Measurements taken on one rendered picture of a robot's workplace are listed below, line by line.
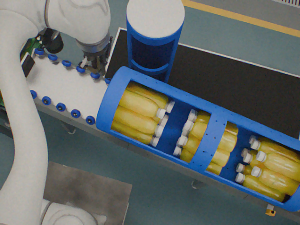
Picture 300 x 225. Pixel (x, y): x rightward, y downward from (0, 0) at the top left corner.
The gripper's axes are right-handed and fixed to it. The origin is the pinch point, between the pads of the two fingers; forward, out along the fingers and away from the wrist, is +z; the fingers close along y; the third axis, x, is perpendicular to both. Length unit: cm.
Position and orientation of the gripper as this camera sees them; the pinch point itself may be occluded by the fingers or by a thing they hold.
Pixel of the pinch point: (100, 68)
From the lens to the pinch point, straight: 108.9
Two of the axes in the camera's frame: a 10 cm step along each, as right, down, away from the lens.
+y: 6.0, -7.6, 2.3
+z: -0.5, 2.6, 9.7
